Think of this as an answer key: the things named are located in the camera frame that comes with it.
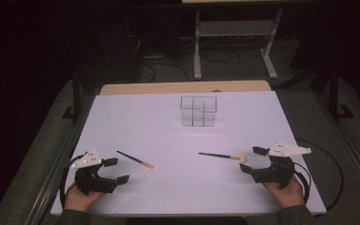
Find white metal frame desk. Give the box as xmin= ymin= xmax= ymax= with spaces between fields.
xmin=181 ymin=0 xmax=294 ymax=81

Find black fluffy-tipped makeup brush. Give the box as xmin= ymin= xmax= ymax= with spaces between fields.
xmin=198 ymin=151 xmax=248 ymax=165

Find person's right hand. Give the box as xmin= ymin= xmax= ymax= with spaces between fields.
xmin=262 ymin=174 xmax=306 ymax=210

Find thin black orange-ended makeup brush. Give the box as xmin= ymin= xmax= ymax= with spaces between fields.
xmin=115 ymin=150 xmax=155 ymax=170

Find black metal stand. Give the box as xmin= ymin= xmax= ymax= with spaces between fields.
xmin=329 ymin=62 xmax=354 ymax=121
xmin=61 ymin=62 xmax=83 ymax=121

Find person's left hand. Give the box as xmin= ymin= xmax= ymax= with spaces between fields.
xmin=64 ymin=186 xmax=107 ymax=213

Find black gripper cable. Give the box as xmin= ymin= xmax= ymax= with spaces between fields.
xmin=290 ymin=137 xmax=345 ymax=219
xmin=59 ymin=153 xmax=88 ymax=210

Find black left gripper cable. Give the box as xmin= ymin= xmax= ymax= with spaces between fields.
xmin=59 ymin=153 xmax=88 ymax=210

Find white table mat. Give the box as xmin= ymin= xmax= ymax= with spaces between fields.
xmin=50 ymin=90 xmax=327 ymax=217

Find aluminium frame rail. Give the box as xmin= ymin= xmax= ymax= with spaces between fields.
xmin=312 ymin=92 xmax=360 ymax=196
xmin=24 ymin=93 xmax=97 ymax=225

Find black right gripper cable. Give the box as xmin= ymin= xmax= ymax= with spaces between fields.
xmin=290 ymin=137 xmax=345 ymax=219

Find clear acrylic organizer box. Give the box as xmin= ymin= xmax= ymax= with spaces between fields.
xmin=179 ymin=95 xmax=218 ymax=128

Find black floor cables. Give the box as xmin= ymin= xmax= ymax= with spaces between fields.
xmin=127 ymin=32 xmax=242 ymax=83

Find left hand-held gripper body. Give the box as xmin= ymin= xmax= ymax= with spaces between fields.
xmin=70 ymin=148 xmax=119 ymax=195

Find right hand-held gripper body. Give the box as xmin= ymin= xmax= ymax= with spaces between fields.
xmin=250 ymin=142 xmax=312 ymax=190

